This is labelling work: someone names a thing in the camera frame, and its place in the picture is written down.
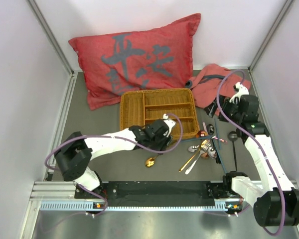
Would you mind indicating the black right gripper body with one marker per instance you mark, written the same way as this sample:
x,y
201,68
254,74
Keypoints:
x,y
230,109

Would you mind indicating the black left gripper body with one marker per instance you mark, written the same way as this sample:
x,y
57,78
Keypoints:
x,y
158,144

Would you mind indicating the black oval spoon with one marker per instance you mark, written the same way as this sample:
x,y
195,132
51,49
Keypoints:
x,y
211,132

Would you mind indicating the blue chopstick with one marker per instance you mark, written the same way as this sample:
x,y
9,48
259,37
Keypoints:
x,y
217,133
220,159

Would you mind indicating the gold spoon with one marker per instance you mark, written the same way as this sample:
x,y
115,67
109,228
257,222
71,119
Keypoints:
x,y
151,161

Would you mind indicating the black round spoon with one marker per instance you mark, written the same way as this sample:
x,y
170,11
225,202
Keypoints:
x,y
234,147

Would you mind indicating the pink handled spoon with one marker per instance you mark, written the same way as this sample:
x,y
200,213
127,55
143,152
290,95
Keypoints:
x,y
212,153

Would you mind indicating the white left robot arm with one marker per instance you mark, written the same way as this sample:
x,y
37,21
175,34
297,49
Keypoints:
x,y
74,155

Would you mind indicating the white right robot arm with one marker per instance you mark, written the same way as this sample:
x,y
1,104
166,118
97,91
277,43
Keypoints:
x,y
276,201

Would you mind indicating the copper spoon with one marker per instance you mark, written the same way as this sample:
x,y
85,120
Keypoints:
x,y
204,155

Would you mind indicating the pink crumpled cloth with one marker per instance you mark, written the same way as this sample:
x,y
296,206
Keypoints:
x,y
205,85

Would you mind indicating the wicker cutlery tray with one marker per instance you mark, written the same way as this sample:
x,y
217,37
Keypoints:
x,y
146,106

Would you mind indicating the gold fork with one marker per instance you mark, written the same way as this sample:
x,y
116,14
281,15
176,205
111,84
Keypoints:
x,y
196,155

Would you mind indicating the silver fork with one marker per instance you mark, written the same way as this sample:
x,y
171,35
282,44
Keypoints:
x,y
192,149

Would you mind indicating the red cushion with characters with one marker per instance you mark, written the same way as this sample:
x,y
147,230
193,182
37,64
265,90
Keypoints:
x,y
116,63

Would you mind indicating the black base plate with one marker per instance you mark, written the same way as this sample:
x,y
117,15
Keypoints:
x,y
152,190

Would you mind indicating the aluminium front rail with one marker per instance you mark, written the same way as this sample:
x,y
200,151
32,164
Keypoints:
x,y
60,196

